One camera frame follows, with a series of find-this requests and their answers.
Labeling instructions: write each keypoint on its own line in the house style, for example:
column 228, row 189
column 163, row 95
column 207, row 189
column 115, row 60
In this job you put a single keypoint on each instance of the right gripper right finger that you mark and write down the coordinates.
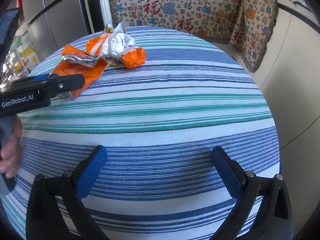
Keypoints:
column 274, row 218

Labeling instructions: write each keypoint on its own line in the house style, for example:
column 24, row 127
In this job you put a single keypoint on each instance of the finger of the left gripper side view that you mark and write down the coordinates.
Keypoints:
column 61, row 84

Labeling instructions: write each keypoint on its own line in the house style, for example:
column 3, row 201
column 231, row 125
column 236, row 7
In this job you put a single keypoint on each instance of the orange snack bag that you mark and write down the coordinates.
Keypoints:
column 91, row 55

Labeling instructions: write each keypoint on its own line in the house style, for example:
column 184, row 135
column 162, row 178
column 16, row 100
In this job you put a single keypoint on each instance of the green yellow snack wrapper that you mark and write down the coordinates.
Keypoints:
column 108, row 28

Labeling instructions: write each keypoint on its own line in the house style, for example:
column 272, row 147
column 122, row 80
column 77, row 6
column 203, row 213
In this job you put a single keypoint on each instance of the orange crushed can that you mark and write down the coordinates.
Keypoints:
column 90, row 75

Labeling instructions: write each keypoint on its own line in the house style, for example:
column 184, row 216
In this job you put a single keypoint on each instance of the white wrapper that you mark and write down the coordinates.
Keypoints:
column 118, row 43

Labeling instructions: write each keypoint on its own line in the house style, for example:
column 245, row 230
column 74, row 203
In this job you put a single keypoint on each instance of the grey refrigerator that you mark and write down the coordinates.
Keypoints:
column 52, row 24

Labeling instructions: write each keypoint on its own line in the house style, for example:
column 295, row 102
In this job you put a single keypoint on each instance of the blue striped tablecloth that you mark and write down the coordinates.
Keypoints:
column 159, row 123

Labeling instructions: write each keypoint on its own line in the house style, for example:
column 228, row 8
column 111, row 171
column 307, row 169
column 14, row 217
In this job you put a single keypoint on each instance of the white kitchen cabinet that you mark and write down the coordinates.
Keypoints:
column 289, row 80

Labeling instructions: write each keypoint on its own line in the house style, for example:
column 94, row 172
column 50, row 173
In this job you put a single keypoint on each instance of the left hand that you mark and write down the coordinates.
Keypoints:
column 11, row 152

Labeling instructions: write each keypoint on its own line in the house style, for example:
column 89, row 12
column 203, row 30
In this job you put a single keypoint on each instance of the small patterned hanging cloth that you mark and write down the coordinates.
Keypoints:
column 253, row 30

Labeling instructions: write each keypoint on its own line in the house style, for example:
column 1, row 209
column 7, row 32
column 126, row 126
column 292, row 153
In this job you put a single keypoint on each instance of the patterned Chinese character cloth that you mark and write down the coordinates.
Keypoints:
column 211, row 19

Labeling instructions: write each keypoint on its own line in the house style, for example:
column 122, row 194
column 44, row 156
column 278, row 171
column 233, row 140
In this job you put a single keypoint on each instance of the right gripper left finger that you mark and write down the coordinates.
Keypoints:
column 44, row 219

